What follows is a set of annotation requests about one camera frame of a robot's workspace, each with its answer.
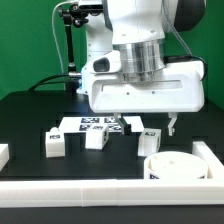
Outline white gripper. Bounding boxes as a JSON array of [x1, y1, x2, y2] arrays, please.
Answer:
[[87, 50, 205, 136]]

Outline white round stool seat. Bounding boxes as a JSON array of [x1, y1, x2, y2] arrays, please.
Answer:
[[144, 151, 208, 180]]

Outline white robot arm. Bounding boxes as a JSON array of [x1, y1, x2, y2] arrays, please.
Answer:
[[77, 0, 207, 133]]

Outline white U-shaped obstacle fence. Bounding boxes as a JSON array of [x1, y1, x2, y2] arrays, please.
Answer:
[[0, 141, 224, 208]]

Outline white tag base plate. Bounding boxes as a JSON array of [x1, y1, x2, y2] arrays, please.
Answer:
[[59, 116, 144, 133]]

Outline black cables on table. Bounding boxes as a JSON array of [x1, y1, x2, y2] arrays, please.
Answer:
[[27, 73, 82, 92]]

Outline black camera on mount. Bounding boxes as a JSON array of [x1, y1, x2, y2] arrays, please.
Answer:
[[78, 0, 103, 13]]

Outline white camera cable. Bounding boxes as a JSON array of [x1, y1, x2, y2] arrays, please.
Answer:
[[51, 0, 75, 74]]

